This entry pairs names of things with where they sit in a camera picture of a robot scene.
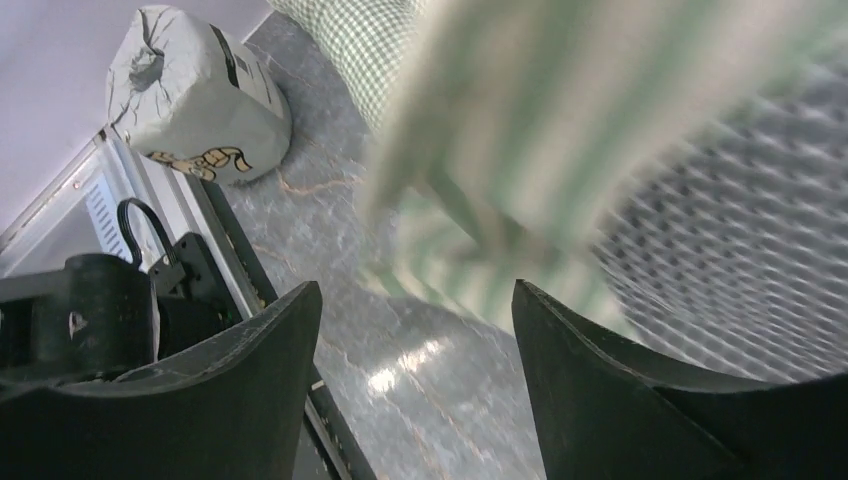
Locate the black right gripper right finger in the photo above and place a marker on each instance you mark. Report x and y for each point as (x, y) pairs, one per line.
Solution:
(605, 407)

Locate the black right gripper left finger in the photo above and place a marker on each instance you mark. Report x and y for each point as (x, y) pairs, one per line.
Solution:
(179, 418)

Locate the green striped pet tent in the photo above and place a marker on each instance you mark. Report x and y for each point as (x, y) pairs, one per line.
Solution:
(675, 171)

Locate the green checked pet cushion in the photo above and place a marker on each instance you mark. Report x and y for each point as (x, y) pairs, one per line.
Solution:
(363, 39)

